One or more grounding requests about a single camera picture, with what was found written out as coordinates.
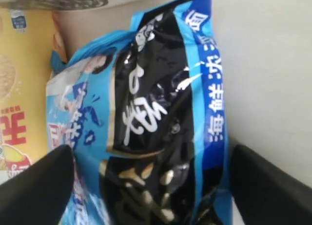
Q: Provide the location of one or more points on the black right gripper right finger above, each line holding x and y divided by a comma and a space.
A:
266, 195

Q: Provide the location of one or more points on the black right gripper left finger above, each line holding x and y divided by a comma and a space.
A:
40, 194

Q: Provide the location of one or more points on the yellow Lays chips can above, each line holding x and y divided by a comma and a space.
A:
29, 35

